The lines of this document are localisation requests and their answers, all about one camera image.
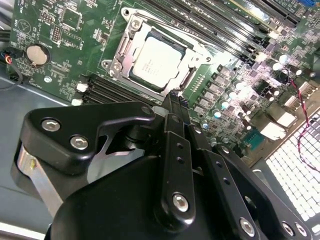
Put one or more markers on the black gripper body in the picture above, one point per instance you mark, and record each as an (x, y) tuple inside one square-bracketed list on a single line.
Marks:
[(112, 205)]

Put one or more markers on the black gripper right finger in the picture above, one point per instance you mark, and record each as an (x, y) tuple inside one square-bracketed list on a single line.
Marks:
[(225, 180)]

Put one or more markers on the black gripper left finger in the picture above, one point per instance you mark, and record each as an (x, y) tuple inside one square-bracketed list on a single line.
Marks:
[(177, 175)]

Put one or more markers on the metal socket cover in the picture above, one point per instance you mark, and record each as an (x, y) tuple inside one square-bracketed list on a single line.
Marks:
[(190, 62)]

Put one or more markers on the silver CPU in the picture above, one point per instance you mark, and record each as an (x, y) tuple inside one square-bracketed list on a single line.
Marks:
[(157, 62)]

